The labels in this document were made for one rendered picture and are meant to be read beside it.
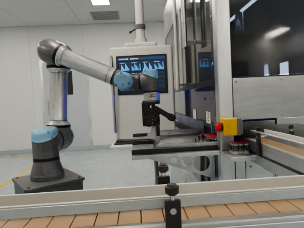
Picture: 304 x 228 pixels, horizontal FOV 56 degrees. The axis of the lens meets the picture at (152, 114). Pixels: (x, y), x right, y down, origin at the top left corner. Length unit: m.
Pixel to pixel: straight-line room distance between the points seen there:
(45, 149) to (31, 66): 5.98
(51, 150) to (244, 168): 0.87
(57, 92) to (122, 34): 5.60
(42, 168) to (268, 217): 1.05
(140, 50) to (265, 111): 1.23
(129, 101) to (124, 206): 1.83
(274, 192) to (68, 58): 1.03
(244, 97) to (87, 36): 5.98
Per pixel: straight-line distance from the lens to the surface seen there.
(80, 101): 6.92
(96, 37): 7.02
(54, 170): 1.36
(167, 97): 2.26
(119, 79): 1.22
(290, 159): 1.01
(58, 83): 1.47
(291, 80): 1.43
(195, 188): 0.55
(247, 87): 1.34
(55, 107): 1.47
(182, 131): 1.95
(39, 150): 1.36
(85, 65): 1.28
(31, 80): 7.24
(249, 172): 1.39
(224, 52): 1.32
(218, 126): 1.23
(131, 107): 2.27
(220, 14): 1.35
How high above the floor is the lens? 1.13
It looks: 3 degrees down
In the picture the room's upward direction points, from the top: 3 degrees counter-clockwise
